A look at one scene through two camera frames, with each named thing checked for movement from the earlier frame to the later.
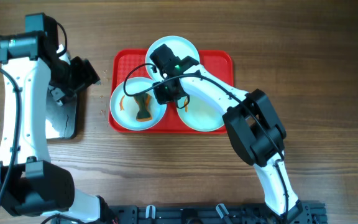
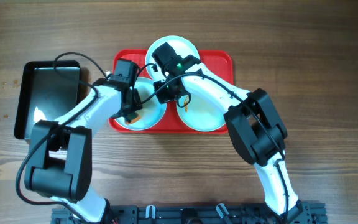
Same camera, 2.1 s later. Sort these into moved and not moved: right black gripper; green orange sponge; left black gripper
Moved: left black gripper; green orange sponge
Not moved: right black gripper
